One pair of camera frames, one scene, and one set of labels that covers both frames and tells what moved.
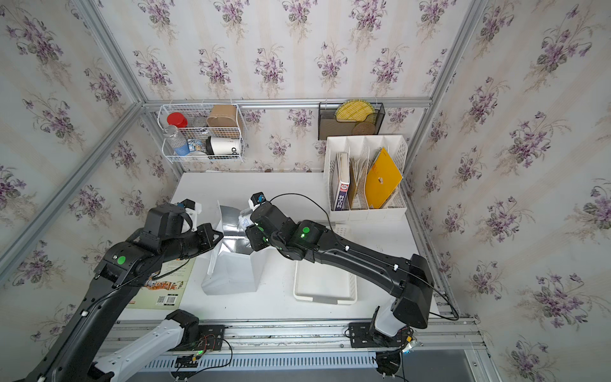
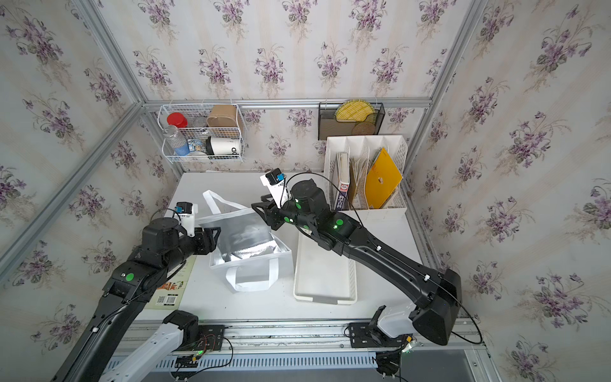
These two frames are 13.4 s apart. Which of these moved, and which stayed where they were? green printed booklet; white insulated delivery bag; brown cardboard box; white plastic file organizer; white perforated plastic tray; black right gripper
Moved: black right gripper; white insulated delivery bag
Stayed: white plastic file organizer; white perforated plastic tray; green printed booklet; brown cardboard box
